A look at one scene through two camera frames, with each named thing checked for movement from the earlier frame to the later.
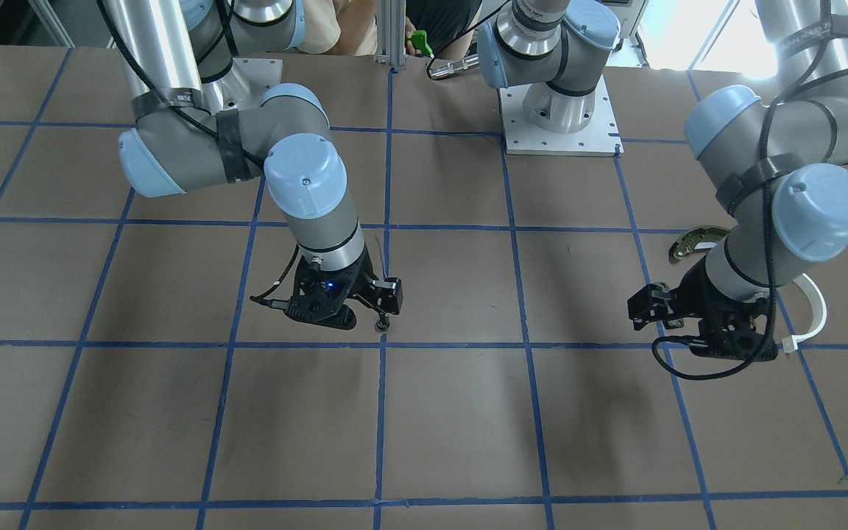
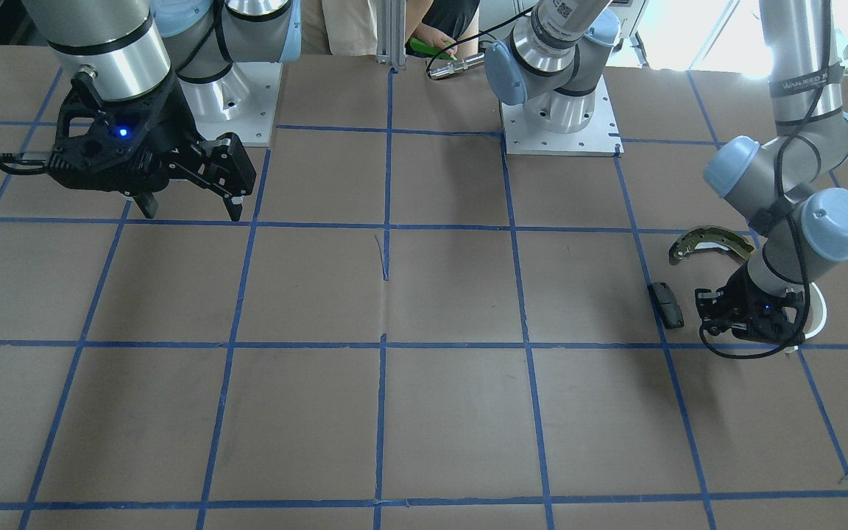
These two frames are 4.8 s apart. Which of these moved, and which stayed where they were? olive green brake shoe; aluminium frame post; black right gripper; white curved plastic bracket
Moved: black right gripper
Stayed: olive green brake shoe; aluminium frame post; white curved plastic bracket
